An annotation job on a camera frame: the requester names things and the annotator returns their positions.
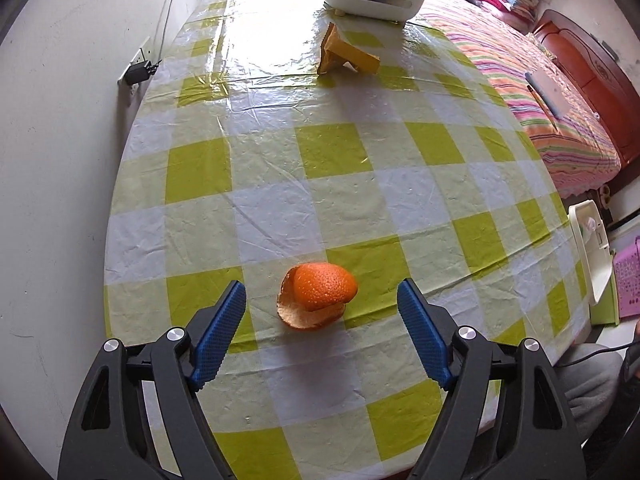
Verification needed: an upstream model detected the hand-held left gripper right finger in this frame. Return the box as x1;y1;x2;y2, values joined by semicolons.
396;278;587;480

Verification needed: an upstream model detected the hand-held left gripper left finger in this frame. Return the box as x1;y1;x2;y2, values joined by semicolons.
57;280;247;480

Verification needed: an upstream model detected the orange peel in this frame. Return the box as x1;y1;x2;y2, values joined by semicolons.
276;262;359;332

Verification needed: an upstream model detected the white plastic bin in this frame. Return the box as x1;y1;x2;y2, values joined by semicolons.
567;199;622;327

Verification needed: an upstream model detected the torn yellow cardboard box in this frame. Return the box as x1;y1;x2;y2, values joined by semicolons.
317;21;381;77

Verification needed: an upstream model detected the person's grey trouser leg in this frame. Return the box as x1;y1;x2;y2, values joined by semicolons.
550;347;640;466

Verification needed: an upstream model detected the purple plastic basket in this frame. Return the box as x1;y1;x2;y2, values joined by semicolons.
611;237;640;319

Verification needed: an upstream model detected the green checked tablecloth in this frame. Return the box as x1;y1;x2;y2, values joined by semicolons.
102;0;593;480

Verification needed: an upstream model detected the blue pencil case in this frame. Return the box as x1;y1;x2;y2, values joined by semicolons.
525;69;572;117

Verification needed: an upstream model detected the black charger plug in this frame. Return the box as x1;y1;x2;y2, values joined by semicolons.
125;60;162;86

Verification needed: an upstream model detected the bed with striped sheet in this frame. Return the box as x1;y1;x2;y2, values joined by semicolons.
410;0;622;198

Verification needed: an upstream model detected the wooden bed headboard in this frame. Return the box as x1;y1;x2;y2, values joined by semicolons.
532;8;640;166

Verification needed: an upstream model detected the white wall socket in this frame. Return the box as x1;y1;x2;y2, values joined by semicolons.
116;36;152;97

